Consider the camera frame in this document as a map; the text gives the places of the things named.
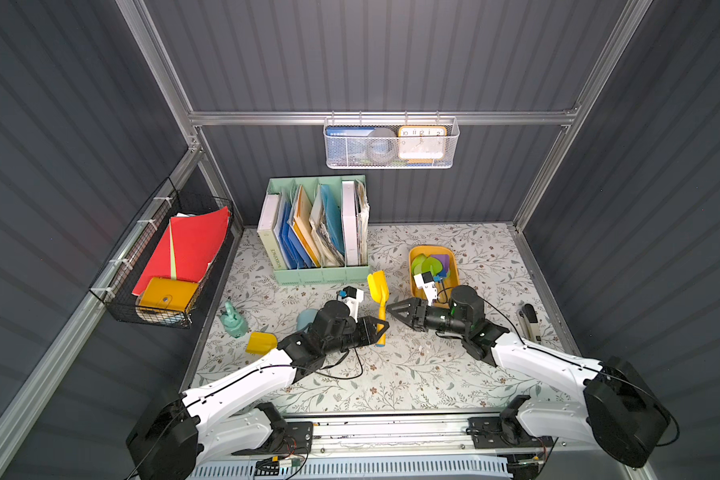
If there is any yellow shovel orange handle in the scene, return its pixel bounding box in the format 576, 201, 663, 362
367, 270, 389, 320

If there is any green shovel yellow handle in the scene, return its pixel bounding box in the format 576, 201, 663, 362
411, 254, 435, 276

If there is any blue shovel wooden handle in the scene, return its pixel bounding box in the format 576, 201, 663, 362
433, 254, 451, 282

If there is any yellow toy piece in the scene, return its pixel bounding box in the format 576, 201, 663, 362
245, 332, 278, 356

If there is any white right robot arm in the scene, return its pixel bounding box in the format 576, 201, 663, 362
386, 285, 679, 468

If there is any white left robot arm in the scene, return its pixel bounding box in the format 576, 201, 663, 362
126, 300, 389, 479

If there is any yellow plastic storage box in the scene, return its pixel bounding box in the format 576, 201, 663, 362
408, 245, 460, 305

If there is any blue box in basket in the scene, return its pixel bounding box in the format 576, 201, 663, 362
324, 126, 374, 168

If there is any teal toy scoop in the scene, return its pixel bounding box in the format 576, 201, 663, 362
297, 308, 318, 331

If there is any black stapler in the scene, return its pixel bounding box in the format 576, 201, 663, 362
518, 303, 542, 343

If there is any green spray bottle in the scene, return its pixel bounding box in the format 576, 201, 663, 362
220, 301, 249, 338

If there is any green desktop file organizer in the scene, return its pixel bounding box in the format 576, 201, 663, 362
257, 175, 370, 286

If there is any yellow white alarm clock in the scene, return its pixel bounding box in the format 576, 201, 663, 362
398, 125, 448, 162

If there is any grey tape roll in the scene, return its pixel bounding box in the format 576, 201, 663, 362
366, 127, 398, 165

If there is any red paper folder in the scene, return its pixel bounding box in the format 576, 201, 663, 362
132, 207, 231, 296

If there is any yellow wallet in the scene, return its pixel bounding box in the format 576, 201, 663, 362
137, 277, 199, 311

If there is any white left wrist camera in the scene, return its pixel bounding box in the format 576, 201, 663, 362
337, 286, 365, 320

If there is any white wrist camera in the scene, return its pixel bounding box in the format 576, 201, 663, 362
337, 286, 365, 320
413, 271, 439, 306

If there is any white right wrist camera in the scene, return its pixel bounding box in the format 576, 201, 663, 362
413, 271, 439, 306

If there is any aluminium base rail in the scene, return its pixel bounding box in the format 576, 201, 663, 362
285, 410, 553, 457

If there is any white wire wall basket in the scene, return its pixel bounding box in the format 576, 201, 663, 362
323, 112, 460, 170

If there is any black wire side basket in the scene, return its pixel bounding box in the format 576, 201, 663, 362
89, 180, 235, 329

